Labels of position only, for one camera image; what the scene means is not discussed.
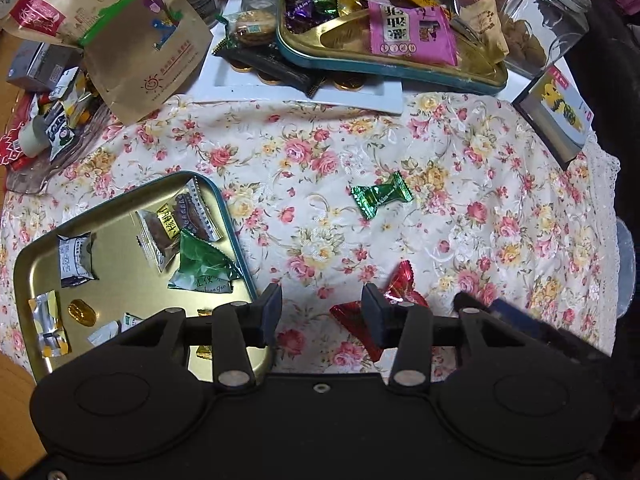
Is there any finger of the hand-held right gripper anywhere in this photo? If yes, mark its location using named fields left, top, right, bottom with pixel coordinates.
left=452, top=292, right=614, bottom=361

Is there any purple wrapped candy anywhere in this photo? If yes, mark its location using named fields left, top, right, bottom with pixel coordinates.
left=284, top=0, right=316, bottom=31

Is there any small box yellow cartoon print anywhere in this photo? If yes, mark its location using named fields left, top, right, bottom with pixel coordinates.
left=512, top=64, right=595, bottom=171

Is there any grey carton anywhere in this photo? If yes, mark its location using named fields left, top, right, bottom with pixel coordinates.
left=7, top=42, right=84, bottom=92

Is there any silver yellow snack packet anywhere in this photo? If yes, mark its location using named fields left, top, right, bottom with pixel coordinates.
left=28, top=290, right=71, bottom=359

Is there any white rectangular plate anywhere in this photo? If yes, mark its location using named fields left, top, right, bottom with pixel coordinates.
left=192, top=0, right=405, bottom=115

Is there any gold tin teal rim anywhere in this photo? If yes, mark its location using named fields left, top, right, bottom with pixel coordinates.
left=14, top=170, right=274, bottom=380

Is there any gold wrapped candy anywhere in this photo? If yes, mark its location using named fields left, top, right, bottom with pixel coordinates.
left=337, top=0, right=371, bottom=19

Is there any gold tin full of snacks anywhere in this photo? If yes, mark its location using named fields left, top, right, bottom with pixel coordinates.
left=276, top=0, right=509, bottom=96

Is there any beige cracker packet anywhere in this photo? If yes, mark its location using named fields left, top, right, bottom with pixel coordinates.
left=452, top=0, right=510, bottom=64

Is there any floral tablecloth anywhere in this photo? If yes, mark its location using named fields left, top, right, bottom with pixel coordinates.
left=0, top=91, right=622, bottom=377

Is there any brown paper bag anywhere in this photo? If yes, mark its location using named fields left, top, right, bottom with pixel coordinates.
left=49, top=0, right=214, bottom=125

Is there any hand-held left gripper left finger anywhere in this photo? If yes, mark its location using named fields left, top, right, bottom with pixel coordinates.
left=119, top=283, right=284, bottom=394

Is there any green triangular snack packet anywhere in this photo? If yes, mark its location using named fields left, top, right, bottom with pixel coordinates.
left=167, top=228, right=244, bottom=294

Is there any small white snack packet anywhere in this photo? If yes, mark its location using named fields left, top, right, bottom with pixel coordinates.
left=88, top=312, right=146, bottom=346

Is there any grey printed snack packet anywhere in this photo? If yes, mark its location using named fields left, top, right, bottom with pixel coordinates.
left=57, top=232, right=96, bottom=289

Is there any red candy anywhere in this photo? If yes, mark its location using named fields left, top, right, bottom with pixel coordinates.
left=329, top=259, right=431, bottom=364

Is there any dark brown snack packet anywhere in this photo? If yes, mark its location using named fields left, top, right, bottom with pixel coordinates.
left=172, top=177, right=224, bottom=242

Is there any glass jar of cookies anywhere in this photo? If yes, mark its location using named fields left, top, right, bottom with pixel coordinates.
left=499, top=0, right=591, bottom=80

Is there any pink snack packet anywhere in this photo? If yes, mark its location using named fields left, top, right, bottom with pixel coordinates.
left=369, top=0, right=460, bottom=66

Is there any clear cookie packet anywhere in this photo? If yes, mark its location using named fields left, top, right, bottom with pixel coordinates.
left=222, top=9, right=276, bottom=46

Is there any black snack bar packet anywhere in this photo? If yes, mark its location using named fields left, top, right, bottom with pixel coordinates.
left=212, top=42, right=326, bottom=99

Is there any brown date snack packet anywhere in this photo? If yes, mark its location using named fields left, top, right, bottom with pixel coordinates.
left=135, top=203, right=182, bottom=274

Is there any white green milk candy packet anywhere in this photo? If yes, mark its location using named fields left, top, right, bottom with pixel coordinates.
left=43, top=102, right=76, bottom=149

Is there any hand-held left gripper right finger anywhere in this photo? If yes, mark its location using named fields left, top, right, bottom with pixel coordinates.
left=360, top=283, right=526, bottom=395

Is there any small white bottle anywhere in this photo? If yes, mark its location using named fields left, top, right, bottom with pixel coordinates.
left=17, top=115, right=54, bottom=156

